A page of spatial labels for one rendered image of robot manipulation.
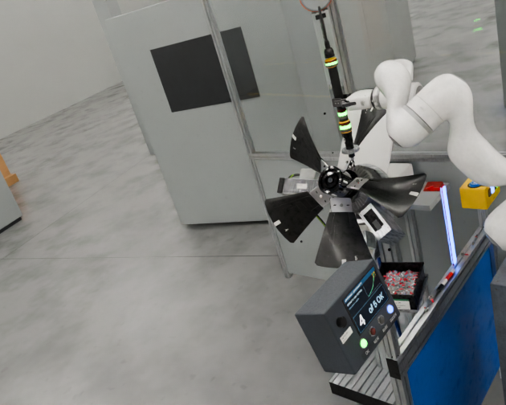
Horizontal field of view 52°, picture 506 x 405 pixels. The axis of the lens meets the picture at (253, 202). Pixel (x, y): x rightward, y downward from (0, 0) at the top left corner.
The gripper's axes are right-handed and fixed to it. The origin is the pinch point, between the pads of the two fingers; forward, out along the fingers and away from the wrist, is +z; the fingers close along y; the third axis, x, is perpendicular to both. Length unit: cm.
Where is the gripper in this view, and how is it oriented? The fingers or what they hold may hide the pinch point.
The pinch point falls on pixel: (340, 100)
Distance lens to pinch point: 203.9
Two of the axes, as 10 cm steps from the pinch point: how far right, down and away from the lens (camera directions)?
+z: -7.4, -0.7, 6.7
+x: -2.7, -8.8, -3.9
